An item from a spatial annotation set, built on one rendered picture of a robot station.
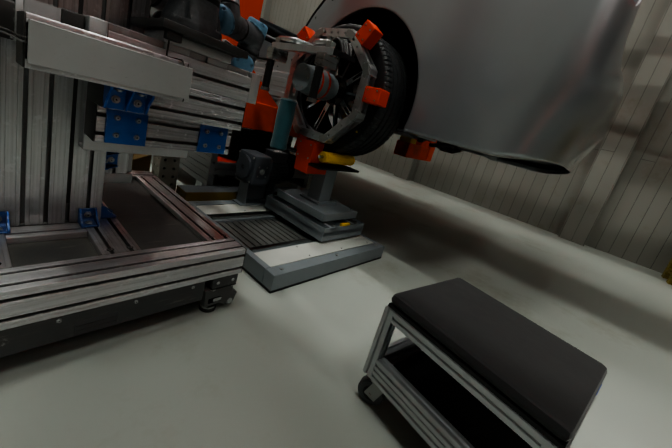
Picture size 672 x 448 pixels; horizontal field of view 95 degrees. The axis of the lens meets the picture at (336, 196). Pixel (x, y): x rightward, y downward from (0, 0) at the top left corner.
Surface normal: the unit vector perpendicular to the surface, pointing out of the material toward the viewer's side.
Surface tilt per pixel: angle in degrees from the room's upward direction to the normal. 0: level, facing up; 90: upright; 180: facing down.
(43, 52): 90
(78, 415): 0
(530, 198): 90
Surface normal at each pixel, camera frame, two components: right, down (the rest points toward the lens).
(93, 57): 0.73, 0.35
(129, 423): 0.26, -0.94
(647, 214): -0.63, 0.02
